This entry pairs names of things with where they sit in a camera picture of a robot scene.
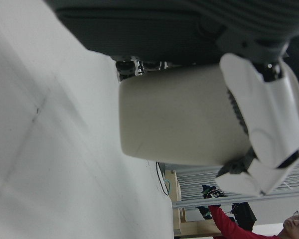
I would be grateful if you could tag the white and grey left robot hand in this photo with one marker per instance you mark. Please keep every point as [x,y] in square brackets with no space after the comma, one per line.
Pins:
[152,27]

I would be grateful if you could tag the wooden shelf unit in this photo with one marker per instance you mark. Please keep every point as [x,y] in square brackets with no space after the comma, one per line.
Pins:
[178,219]

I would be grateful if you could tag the long aluminium bar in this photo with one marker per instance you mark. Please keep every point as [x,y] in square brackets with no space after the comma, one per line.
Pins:
[251,200]

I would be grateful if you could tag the black box device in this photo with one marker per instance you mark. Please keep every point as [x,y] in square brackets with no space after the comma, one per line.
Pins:
[245,215]

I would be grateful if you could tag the person in red shirt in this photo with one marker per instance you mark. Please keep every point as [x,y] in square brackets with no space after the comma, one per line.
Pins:
[229,227]

